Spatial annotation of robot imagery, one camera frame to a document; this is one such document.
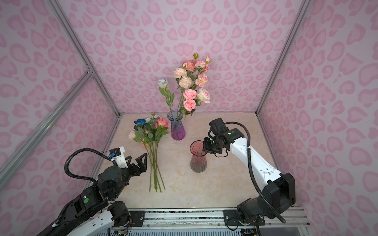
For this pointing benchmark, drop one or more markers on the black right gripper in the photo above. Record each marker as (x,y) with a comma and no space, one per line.
(206,147)

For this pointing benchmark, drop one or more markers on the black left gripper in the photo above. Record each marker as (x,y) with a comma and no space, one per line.
(142,167)

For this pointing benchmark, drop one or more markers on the red grey glass vase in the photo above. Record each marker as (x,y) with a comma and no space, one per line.
(198,162)

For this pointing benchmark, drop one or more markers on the purple blue glass vase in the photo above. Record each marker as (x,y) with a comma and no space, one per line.
(177,129)

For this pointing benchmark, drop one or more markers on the pink double rose stem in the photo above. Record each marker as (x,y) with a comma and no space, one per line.
(187,103)

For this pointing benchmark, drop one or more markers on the pink multi bloom rose stem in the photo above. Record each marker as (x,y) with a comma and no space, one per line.
(202,67)

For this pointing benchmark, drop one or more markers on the peach rose stem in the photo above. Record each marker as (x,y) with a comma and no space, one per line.
(184,82)

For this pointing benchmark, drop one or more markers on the pale blue white rose stem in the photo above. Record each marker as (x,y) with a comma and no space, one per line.
(164,90)

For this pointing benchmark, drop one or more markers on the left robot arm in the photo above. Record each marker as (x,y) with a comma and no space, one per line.
(101,196)

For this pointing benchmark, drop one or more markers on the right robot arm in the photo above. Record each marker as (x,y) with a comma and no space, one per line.
(276,191)

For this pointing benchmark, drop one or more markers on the flower bunch on table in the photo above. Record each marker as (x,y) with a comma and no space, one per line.
(149,135)

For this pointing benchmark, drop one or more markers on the blue flower stem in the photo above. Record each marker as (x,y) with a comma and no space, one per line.
(140,122)

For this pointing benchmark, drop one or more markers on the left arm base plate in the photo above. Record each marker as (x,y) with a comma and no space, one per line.
(137,217)

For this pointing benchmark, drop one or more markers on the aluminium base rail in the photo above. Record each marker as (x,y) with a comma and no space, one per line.
(210,222)

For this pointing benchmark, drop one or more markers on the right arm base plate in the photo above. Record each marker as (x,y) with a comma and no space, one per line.
(234,217)

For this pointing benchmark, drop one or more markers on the aluminium diagonal frame bar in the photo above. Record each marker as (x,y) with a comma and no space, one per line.
(19,156)

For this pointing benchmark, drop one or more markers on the aluminium frame post right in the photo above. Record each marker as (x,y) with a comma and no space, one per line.
(290,39)

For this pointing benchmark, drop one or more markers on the aluminium frame post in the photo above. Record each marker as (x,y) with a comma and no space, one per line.
(62,18)
(290,39)

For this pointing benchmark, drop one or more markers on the aluminium frame post left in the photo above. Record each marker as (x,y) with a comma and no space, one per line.
(62,18)

